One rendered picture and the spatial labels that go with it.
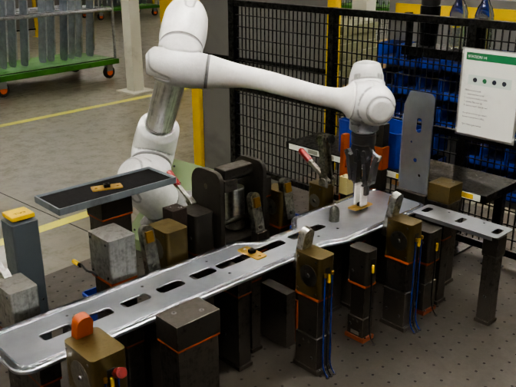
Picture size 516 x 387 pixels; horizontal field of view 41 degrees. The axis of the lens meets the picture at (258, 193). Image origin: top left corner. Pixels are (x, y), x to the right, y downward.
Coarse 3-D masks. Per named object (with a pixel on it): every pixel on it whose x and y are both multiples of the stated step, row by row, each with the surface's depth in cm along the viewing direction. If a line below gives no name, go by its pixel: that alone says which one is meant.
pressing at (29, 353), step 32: (384, 192) 231; (320, 224) 205; (352, 224) 205; (224, 256) 184; (288, 256) 185; (128, 288) 168; (192, 288) 168; (224, 288) 169; (32, 320) 153; (64, 320) 153; (96, 320) 153; (128, 320) 153; (0, 352) 142; (32, 352) 141; (64, 352) 142
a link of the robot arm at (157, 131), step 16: (176, 0) 208; (192, 0) 208; (176, 16) 202; (192, 16) 202; (160, 32) 203; (192, 32) 200; (160, 96) 228; (176, 96) 228; (160, 112) 235; (176, 112) 238; (144, 128) 245; (160, 128) 242; (176, 128) 249; (144, 144) 247; (160, 144) 246; (176, 144) 253
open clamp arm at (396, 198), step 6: (396, 192) 197; (390, 198) 197; (396, 198) 195; (402, 198) 198; (390, 204) 197; (396, 204) 197; (390, 210) 198; (396, 210) 198; (390, 216) 198; (384, 222) 201; (384, 228) 201; (384, 234) 202
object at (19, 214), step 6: (12, 210) 173; (18, 210) 173; (24, 210) 173; (30, 210) 173; (6, 216) 171; (12, 216) 170; (18, 216) 170; (24, 216) 170; (30, 216) 172; (12, 222) 169
